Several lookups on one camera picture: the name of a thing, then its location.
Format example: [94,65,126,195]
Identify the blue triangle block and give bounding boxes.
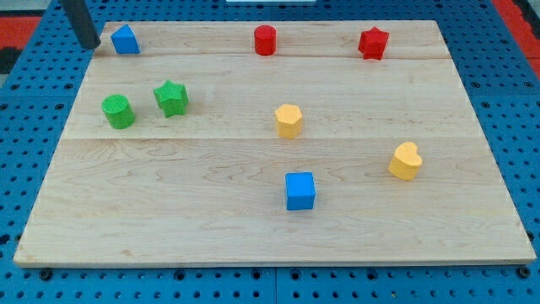
[111,24,140,55]

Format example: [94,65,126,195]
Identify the yellow hexagon block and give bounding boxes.
[275,104,303,138]

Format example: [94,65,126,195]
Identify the blue cube block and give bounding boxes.
[284,172,316,211]

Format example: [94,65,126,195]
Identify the light wooden board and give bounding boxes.
[13,20,536,269]

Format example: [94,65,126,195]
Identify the green star block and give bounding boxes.
[154,80,189,118]

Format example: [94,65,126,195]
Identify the red cylinder block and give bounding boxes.
[254,24,277,56]

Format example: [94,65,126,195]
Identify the yellow heart block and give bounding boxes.
[387,142,423,181]

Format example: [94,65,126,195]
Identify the red star block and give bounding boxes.
[358,27,390,60]

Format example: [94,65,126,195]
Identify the green cylinder block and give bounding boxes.
[101,95,135,129]

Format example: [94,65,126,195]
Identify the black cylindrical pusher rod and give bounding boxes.
[60,0,101,50]

